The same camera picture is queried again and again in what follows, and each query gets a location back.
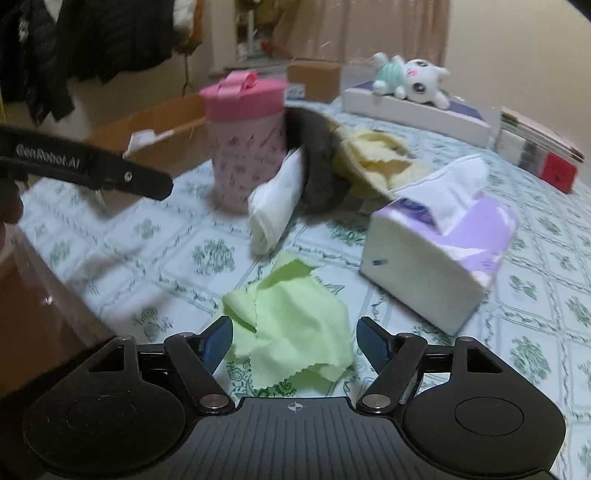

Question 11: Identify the purple and white tissue box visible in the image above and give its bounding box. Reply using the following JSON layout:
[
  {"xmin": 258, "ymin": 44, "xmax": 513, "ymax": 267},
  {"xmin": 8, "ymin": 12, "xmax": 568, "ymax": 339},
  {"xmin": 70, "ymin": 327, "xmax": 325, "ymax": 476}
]
[{"xmin": 359, "ymin": 156, "xmax": 519, "ymax": 336}]

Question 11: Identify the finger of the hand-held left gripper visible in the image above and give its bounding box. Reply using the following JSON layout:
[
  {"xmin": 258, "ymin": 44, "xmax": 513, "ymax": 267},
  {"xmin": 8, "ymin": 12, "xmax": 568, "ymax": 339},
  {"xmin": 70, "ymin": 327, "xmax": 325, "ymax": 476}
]
[{"xmin": 92, "ymin": 154, "xmax": 175, "ymax": 201}]

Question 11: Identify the large cardboard box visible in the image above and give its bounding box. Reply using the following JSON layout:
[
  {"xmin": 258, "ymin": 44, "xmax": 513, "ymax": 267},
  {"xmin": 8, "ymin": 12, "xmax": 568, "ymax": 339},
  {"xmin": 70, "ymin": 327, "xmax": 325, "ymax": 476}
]
[{"xmin": 84, "ymin": 91, "xmax": 209, "ymax": 163}]

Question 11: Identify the pale yellow fluffy towel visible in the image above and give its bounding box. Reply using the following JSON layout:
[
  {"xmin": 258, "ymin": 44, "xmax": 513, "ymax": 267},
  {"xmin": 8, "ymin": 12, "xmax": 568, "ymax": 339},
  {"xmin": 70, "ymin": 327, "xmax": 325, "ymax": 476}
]
[{"xmin": 327, "ymin": 117, "xmax": 417, "ymax": 204}]

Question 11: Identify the white cloth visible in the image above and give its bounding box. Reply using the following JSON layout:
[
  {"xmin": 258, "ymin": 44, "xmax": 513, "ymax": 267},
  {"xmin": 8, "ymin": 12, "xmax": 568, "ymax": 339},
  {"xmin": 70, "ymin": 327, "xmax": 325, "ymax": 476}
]
[{"xmin": 248, "ymin": 148, "xmax": 306, "ymax": 256}]

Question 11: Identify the light green cloth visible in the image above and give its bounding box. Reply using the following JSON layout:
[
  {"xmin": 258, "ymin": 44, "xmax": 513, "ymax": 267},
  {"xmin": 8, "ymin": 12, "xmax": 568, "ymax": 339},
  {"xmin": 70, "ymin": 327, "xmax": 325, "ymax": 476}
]
[{"xmin": 222, "ymin": 253, "xmax": 355, "ymax": 389}]

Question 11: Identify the stack of books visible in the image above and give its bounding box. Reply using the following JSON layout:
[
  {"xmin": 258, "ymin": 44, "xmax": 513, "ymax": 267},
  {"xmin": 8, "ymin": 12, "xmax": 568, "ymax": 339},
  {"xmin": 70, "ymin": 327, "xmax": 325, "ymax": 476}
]
[{"xmin": 495, "ymin": 106, "xmax": 586, "ymax": 195}]

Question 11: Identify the white plush toy striped shirt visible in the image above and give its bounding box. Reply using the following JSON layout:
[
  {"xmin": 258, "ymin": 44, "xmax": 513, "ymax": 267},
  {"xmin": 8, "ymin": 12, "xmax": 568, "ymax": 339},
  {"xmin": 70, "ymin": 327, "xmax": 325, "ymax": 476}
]
[{"xmin": 370, "ymin": 52, "xmax": 451, "ymax": 110}]

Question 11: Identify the green floral tablecloth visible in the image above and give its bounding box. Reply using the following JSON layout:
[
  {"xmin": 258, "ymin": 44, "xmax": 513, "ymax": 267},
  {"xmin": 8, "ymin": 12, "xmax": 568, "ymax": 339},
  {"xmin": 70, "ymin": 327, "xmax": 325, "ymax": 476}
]
[{"xmin": 18, "ymin": 88, "xmax": 591, "ymax": 480}]

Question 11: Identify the beige curtain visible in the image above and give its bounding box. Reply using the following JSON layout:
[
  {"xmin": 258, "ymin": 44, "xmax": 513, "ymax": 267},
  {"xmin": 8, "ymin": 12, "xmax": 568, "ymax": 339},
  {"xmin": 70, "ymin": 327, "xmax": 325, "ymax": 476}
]
[{"xmin": 271, "ymin": 0, "xmax": 452, "ymax": 68}]

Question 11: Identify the flat white and blue box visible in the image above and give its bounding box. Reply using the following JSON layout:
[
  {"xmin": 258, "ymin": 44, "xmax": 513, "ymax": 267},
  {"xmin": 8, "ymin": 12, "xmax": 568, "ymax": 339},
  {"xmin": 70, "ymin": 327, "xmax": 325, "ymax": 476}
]
[{"xmin": 341, "ymin": 82, "xmax": 503, "ymax": 149}]

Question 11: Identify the white puffer jacket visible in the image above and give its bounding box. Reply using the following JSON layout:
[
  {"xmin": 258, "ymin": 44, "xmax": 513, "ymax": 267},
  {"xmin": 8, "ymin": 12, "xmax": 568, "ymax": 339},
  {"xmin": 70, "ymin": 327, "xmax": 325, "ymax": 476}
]
[{"xmin": 174, "ymin": 0, "xmax": 200, "ymax": 29}]

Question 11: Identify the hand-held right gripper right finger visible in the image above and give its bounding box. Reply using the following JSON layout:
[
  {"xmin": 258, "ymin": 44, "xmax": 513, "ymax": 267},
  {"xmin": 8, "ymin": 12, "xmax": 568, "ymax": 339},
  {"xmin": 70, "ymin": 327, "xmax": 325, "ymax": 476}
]
[{"xmin": 355, "ymin": 316, "xmax": 506, "ymax": 415}]

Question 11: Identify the small closed cardboard box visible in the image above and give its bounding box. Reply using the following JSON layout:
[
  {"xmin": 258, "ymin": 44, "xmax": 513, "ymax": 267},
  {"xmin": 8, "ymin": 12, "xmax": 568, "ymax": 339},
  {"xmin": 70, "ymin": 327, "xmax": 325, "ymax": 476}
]
[{"xmin": 286, "ymin": 62, "xmax": 343, "ymax": 105}]

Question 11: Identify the pink cylindrical container with bow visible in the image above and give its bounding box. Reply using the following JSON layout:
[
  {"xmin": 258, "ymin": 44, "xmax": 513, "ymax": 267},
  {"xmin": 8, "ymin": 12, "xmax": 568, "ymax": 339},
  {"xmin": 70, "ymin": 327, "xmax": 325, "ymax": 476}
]
[{"xmin": 198, "ymin": 70, "xmax": 289, "ymax": 215}]

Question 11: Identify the black quilted jacket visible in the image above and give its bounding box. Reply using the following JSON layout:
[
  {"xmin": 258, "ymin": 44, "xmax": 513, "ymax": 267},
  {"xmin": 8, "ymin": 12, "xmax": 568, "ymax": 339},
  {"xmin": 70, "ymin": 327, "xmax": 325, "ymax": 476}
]
[{"xmin": 0, "ymin": 0, "xmax": 186, "ymax": 124}]

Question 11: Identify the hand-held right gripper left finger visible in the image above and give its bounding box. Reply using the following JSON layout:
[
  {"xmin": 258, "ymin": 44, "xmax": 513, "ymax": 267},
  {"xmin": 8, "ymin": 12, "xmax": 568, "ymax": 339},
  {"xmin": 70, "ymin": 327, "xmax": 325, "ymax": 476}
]
[{"xmin": 88, "ymin": 316, "xmax": 237, "ymax": 415}]

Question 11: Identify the dark grey cloth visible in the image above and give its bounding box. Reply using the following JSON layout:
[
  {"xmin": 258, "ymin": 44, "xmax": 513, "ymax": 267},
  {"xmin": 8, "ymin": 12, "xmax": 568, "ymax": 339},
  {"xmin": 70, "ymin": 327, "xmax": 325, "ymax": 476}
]
[{"xmin": 284, "ymin": 108, "xmax": 352, "ymax": 217}]

